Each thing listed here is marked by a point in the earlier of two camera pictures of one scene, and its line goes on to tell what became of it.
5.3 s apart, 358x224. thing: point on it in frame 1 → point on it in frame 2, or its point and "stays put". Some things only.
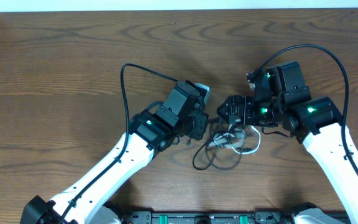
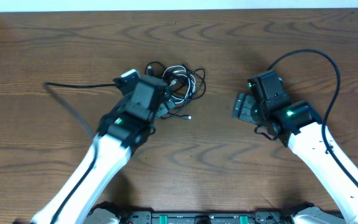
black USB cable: x=211 y=163 → x=183 y=68
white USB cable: x=233 y=138 → x=176 y=70
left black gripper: x=200 y=134 → x=168 y=106
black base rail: x=209 y=216 stays put
